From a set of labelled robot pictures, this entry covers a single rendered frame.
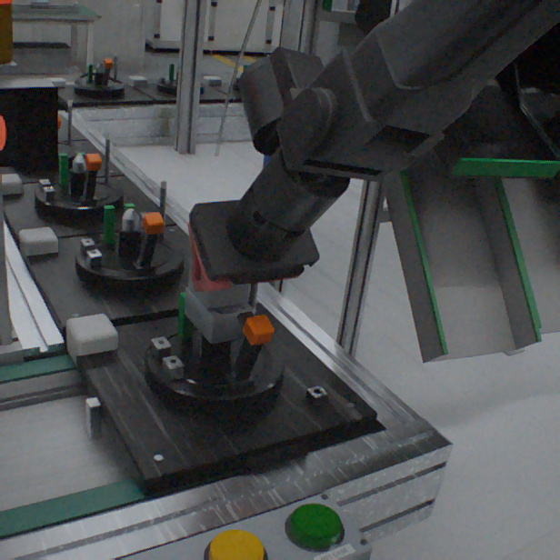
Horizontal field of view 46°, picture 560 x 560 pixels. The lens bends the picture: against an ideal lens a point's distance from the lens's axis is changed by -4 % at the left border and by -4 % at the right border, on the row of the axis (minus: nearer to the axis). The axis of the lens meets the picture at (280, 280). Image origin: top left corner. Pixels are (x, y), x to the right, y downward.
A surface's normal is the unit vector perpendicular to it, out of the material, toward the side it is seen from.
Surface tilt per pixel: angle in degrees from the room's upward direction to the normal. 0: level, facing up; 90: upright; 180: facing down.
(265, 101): 58
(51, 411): 0
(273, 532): 0
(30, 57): 92
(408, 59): 73
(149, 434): 0
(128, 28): 90
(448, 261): 45
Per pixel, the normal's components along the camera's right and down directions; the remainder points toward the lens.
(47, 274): 0.11, -0.89
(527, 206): 0.33, -0.32
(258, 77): -0.46, -0.22
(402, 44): -0.70, -0.15
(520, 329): -0.93, 0.06
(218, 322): 0.50, 0.42
